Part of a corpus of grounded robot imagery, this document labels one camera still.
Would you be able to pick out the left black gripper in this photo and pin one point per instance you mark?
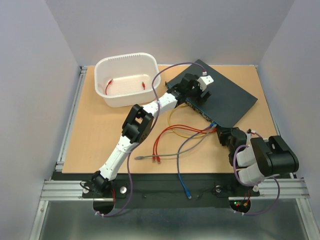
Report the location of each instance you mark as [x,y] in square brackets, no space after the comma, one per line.
[198,98]

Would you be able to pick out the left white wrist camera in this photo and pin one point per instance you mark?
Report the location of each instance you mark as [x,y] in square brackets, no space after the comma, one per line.
[204,82]

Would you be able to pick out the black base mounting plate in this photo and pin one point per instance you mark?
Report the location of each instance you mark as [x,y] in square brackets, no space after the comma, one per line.
[160,191]

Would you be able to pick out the dark network switch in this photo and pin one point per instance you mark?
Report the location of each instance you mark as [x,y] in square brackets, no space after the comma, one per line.
[228,102]

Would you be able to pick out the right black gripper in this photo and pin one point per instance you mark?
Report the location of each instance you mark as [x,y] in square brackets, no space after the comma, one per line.
[222,132]

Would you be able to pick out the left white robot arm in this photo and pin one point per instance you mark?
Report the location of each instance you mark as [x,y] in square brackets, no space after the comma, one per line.
[139,123]

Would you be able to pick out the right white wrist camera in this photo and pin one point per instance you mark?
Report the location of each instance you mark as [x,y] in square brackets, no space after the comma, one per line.
[249,134]

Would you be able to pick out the aluminium frame rail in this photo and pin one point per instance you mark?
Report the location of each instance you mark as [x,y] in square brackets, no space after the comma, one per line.
[60,190]

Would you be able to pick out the white plastic tub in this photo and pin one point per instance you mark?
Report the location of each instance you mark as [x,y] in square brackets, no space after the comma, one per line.
[127,79]

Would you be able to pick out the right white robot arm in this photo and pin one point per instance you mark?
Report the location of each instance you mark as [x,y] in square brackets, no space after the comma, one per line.
[255,158]

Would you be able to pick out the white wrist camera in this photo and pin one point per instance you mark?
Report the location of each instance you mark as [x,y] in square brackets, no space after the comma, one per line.
[249,134]
[204,82]

